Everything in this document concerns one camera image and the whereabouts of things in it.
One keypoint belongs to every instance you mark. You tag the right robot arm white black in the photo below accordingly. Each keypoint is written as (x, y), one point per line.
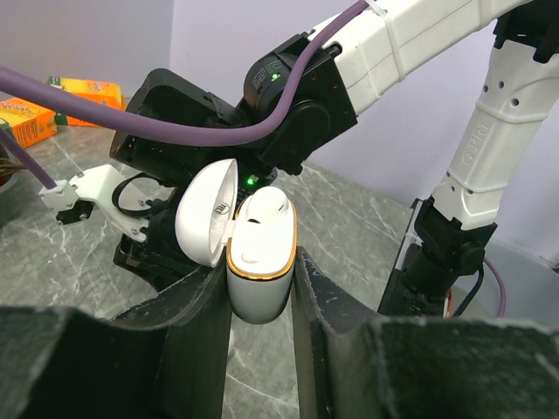
(354, 194)

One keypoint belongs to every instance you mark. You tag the orange box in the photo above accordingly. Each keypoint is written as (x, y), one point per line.
(102, 92)
(29, 123)

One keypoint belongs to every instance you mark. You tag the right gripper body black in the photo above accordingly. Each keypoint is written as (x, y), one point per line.
(158, 260)

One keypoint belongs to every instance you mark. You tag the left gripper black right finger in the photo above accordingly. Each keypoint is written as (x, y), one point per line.
(331, 356)

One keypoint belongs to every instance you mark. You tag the dark grey fruit tray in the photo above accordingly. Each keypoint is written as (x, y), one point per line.
(8, 188)

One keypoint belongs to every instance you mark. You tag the white earbud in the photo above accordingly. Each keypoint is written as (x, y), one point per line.
(267, 204)

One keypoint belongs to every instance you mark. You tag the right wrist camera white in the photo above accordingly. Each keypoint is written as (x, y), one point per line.
(105, 189)

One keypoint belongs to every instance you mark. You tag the orange box middle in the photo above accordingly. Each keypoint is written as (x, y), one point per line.
(29, 123)

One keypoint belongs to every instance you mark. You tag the white gold-rimmed charging case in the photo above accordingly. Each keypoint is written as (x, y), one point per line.
(211, 224)

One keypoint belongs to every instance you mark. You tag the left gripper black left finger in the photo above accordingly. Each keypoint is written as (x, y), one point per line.
(164, 358)

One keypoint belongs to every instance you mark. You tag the orange box right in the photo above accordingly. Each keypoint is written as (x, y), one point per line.
(102, 92)

